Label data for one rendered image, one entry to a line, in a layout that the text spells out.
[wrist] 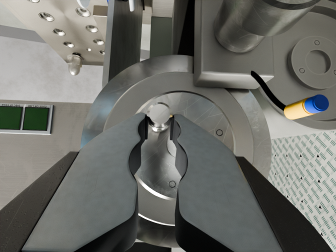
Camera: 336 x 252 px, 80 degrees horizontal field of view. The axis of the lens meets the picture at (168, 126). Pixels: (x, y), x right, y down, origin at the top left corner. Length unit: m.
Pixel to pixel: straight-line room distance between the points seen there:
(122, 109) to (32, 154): 0.42
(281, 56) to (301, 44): 0.02
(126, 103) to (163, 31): 0.44
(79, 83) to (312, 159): 2.33
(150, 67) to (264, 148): 0.11
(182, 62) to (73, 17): 0.29
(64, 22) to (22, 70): 2.19
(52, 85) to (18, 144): 1.94
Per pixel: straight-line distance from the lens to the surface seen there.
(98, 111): 0.16
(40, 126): 0.55
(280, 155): 0.36
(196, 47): 0.16
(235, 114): 0.16
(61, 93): 2.46
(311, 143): 0.31
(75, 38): 0.49
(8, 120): 0.59
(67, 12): 0.42
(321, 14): 0.25
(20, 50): 2.71
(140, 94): 0.16
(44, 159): 0.55
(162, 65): 0.17
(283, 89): 0.20
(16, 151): 0.58
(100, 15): 0.37
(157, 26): 0.59
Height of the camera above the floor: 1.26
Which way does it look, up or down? 8 degrees down
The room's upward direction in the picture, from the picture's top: 178 degrees counter-clockwise
